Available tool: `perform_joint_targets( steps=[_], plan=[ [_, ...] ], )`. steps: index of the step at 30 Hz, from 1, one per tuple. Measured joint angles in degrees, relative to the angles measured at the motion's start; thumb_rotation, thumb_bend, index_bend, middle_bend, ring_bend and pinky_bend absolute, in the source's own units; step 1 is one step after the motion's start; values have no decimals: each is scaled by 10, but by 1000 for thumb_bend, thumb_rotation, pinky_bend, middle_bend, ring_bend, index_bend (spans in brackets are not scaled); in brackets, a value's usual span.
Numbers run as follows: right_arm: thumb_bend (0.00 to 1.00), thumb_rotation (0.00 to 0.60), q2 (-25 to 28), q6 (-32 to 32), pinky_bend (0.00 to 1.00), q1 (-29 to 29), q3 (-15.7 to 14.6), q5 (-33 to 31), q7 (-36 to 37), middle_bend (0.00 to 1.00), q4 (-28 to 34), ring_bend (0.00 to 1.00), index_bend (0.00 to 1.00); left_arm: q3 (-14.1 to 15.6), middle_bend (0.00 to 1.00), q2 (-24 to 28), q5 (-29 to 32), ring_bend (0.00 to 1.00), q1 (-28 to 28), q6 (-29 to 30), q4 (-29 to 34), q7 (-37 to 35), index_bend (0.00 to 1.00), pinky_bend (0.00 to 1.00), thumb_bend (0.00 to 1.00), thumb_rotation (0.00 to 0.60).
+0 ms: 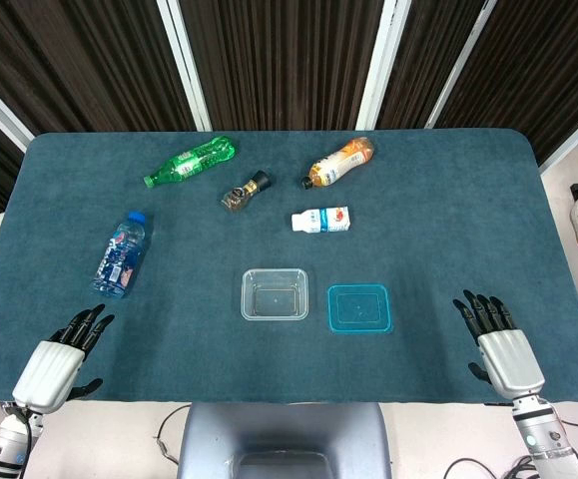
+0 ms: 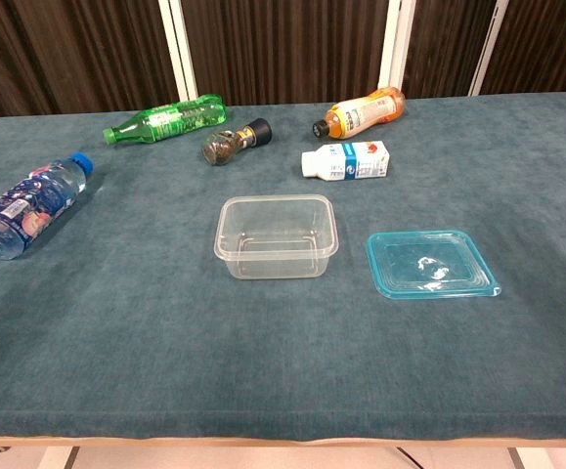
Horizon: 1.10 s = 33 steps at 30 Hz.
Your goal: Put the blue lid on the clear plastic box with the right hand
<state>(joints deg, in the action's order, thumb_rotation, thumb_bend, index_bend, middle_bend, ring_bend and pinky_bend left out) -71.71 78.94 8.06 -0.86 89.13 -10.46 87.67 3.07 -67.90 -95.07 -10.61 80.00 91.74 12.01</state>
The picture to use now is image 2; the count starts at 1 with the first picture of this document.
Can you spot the blue transparent container lid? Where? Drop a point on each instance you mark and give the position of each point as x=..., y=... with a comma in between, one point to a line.
x=409, y=254

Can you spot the clear plastic food container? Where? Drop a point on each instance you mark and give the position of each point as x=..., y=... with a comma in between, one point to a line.
x=275, y=237

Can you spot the white milk bottle blue label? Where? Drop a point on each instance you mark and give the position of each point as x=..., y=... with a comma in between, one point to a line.
x=356, y=161

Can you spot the glass pepper grinder black cap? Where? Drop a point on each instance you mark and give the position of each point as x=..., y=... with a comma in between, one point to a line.
x=224, y=146

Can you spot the orange tea bottle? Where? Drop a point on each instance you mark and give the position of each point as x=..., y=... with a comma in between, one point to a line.
x=361, y=115

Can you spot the teal velvet tablecloth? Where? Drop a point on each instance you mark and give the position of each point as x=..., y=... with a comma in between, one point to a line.
x=165, y=342

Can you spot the green plastic soda bottle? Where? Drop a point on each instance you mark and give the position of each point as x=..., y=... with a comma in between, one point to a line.
x=165, y=121

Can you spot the dark brown slatted partition panel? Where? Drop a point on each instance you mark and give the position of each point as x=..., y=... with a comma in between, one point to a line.
x=444, y=44
x=551, y=44
x=67, y=49
x=287, y=49

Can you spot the blue-capped water bottle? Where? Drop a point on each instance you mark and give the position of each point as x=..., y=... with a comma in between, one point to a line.
x=23, y=205

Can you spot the white partition frame post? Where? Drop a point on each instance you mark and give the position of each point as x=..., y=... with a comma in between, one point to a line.
x=488, y=49
x=177, y=73
x=389, y=49

